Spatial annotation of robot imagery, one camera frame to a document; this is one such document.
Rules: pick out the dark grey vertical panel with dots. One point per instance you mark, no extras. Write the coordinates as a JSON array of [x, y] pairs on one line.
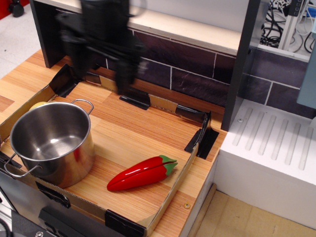
[[248, 43]]

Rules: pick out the stainless steel pot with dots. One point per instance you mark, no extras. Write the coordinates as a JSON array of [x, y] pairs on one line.
[[54, 142]]

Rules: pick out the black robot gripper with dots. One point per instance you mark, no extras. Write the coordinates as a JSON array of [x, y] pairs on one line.
[[102, 28]]

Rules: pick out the light wooden shelf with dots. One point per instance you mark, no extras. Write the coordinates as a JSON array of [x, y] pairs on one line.
[[211, 24]]

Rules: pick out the cardboard fence with black tape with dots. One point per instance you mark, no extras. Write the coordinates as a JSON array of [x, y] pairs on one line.
[[123, 135]]

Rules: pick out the white sink drainboard unit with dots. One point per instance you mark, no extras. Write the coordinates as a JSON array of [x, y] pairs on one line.
[[268, 160]]

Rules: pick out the black caster wheel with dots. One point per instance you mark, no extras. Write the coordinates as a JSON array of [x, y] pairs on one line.
[[16, 8]]

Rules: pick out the yellow toy potato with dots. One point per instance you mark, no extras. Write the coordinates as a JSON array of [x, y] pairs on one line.
[[37, 105]]

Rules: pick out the red toy chili pepper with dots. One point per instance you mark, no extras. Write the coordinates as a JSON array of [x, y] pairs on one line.
[[149, 171]]

